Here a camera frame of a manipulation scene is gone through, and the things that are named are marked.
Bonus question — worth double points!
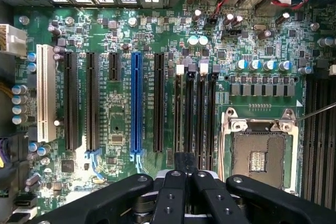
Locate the black RAM slot white latch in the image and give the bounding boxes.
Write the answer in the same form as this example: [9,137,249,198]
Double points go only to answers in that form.
[174,64,186,154]
[196,59,210,172]

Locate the long black expansion slot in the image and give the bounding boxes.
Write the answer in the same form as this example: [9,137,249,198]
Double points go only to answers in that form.
[85,51,100,152]
[153,52,166,153]
[64,51,79,152]

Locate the blue expansion slot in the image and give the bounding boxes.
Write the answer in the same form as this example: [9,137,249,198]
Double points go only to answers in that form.
[130,51,144,154]

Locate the short black expansion slot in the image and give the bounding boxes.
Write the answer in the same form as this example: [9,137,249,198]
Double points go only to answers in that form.
[108,51,122,82]

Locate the white PCI expansion slot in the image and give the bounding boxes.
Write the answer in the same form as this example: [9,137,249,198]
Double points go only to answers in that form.
[36,44,57,144]

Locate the metal CPU socket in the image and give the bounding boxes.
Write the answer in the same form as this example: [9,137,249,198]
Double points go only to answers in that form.
[219,106,300,196]

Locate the green motherboard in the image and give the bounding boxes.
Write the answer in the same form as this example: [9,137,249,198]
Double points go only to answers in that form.
[12,5,336,210]

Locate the thin metal locking lever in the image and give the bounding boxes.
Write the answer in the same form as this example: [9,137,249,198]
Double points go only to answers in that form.
[294,102,336,124]

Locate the black SATA connector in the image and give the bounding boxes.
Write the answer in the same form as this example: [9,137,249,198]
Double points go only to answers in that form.
[13,197,38,209]

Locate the white power connector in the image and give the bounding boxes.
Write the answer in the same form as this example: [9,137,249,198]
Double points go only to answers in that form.
[0,24,28,57]

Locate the purple wire bundle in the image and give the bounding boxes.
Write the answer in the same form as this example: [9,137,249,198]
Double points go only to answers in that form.
[0,136,9,168]

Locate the yellow wire bundle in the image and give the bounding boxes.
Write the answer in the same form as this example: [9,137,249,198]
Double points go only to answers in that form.
[0,80,14,100]

